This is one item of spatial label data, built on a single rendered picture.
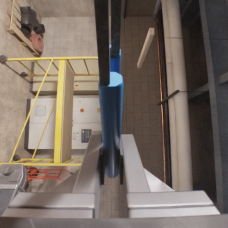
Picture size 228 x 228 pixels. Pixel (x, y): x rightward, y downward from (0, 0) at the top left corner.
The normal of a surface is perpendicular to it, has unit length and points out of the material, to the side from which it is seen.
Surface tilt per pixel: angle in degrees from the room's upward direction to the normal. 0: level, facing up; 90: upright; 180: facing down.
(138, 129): 90
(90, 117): 90
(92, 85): 90
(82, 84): 90
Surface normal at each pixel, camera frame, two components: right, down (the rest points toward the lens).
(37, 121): 0.00, -0.14
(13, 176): 0.00, -0.74
